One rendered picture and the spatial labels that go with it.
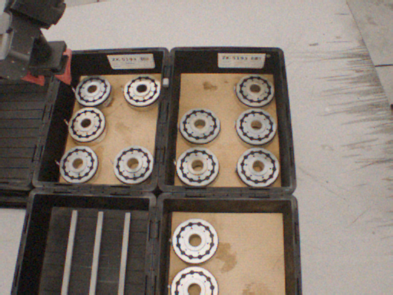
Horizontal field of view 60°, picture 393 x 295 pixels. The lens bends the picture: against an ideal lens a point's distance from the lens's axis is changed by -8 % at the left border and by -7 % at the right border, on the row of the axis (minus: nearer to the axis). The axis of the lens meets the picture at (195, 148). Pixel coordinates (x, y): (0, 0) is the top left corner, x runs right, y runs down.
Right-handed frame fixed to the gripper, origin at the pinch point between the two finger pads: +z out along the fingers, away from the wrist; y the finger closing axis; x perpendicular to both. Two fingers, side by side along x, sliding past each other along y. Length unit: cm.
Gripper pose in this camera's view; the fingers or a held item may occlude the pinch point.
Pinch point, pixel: (55, 80)
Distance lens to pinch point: 82.9
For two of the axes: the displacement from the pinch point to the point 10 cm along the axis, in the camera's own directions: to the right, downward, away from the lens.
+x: 0.4, -9.1, 4.1
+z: 0.5, 4.1, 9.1
